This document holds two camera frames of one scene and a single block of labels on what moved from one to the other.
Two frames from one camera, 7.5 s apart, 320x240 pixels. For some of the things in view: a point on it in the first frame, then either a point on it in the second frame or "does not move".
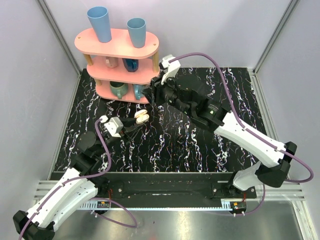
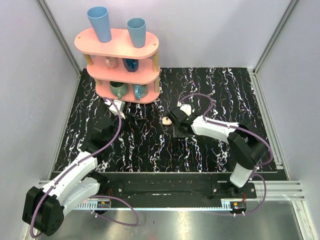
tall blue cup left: x=99 y=16 does not move
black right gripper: x=155 y=89 → x=176 y=133
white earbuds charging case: x=141 y=116 → x=166 y=121
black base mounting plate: x=172 y=187 does not move
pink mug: x=111 y=62 does not move
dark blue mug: x=131 y=64 does not move
